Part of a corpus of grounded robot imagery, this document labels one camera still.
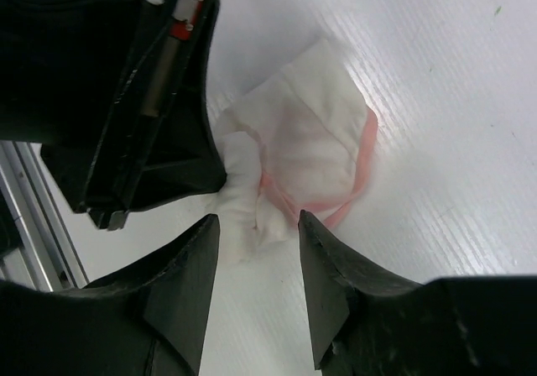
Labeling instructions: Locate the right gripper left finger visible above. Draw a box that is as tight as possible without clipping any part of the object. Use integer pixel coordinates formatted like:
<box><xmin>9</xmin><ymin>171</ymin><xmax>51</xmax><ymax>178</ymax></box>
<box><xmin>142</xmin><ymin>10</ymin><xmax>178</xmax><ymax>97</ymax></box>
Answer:
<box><xmin>1</xmin><ymin>214</ymin><xmax>220</xmax><ymax>375</ymax></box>

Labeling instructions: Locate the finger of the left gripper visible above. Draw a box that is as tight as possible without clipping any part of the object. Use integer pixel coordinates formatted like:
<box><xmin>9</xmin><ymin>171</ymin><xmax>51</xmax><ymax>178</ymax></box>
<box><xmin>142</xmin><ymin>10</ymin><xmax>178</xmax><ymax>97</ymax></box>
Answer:
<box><xmin>121</xmin><ymin>81</ymin><xmax>226</xmax><ymax>212</ymax></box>

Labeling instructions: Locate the white pink grey underwear pile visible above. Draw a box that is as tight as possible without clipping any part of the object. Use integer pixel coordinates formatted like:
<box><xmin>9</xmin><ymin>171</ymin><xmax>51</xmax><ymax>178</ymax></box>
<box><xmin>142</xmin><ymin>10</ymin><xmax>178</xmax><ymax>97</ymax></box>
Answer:
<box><xmin>210</xmin><ymin>39</ymin><xmax>378</xmax><ymax>265</ymax></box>

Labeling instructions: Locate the aluminium rail frame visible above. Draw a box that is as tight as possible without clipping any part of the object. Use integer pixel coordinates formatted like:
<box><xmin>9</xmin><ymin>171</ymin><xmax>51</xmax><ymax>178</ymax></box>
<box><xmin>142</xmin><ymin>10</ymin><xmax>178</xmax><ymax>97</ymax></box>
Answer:
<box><xmin>1</xmin><ymin>141</ymin><xmax>89</xmax><ymax>292</ymax></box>

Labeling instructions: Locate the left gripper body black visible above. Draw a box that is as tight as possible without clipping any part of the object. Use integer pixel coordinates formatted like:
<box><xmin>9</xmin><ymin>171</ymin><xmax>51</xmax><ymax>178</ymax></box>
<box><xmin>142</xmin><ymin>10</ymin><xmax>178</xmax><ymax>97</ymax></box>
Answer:
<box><xmin>1</xmin><ymin>0</ymin><xmax>220</xmax><ymax>230</ymax></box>

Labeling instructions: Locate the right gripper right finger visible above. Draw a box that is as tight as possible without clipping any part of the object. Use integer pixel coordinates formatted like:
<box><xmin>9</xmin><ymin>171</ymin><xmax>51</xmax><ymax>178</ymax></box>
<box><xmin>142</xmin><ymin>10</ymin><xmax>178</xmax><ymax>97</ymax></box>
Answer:
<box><xmin>299</xmin><ymin>211</ymin><xmax>536</xmax><ymax>375</ymax></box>

